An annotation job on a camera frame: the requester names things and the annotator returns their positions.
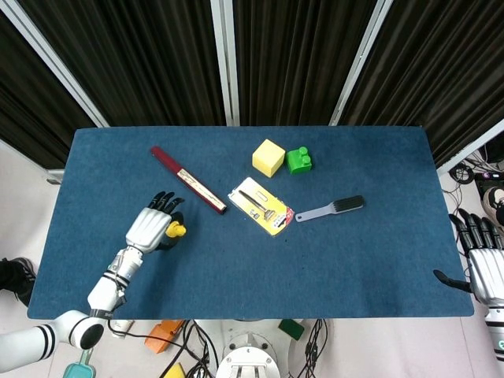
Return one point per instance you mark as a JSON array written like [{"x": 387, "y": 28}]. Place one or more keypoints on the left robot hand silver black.
[{"x": 147, "y": 230}]

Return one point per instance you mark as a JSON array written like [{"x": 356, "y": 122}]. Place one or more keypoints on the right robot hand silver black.
[{"x": 481, "y": 260}]

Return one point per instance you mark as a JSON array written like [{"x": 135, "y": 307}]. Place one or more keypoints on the small yellow object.
[{"x": 175, "y": 229}]

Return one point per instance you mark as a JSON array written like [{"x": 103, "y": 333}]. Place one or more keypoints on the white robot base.
[{"x": 252, "y": 354}]

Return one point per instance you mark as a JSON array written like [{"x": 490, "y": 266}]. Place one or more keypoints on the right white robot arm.
[{"x": 495, "y": 330}]

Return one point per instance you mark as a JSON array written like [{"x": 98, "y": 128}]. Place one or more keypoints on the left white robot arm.
[{"x": 71, "y": 315}]

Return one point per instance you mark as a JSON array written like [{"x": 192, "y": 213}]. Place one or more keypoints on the orange plastic part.
[{"x": 163, "y": 334}]

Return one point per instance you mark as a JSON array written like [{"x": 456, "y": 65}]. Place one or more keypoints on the green toy building block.
[{"x": 300, "y": 160}]

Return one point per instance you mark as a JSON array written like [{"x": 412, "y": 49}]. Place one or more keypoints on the white and brown sneaker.
[{"x": 493, "y": 201}]

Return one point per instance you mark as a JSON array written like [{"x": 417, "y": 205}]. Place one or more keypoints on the dark red folded fan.
[{"x": 189, "y": 180}]

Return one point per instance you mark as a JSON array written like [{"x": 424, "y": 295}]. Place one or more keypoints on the white paper cup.
[{"x": 120, "y": 327}]

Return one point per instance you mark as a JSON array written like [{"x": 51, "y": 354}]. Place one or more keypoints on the blue felt table mat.
[{"x": 252, "y": 252}]

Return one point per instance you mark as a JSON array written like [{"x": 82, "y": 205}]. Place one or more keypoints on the razor in yellow blister pack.
[{"x": 261, "y": 206}]

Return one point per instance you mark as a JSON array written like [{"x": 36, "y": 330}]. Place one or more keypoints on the black shoe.
[{"x": 15, "y": 275}]

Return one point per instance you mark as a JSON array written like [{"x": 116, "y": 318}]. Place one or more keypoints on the yellow foam cube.
[{"x": 268, "y": 158}]

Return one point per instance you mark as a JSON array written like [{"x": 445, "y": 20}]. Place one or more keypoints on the yellow block on floor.
[{"x": 175, "y": 371}]

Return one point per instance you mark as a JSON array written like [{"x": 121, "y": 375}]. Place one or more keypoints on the teal dustpan on floor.
[{"x": 80, "y": 368}]

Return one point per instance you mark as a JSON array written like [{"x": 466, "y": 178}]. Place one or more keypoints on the grey brush with black bristles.
[{"x": 330, "y": 208}]

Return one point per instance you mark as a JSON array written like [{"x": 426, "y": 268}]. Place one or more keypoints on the green block on floor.
[{"x": 291, "y": 328}]

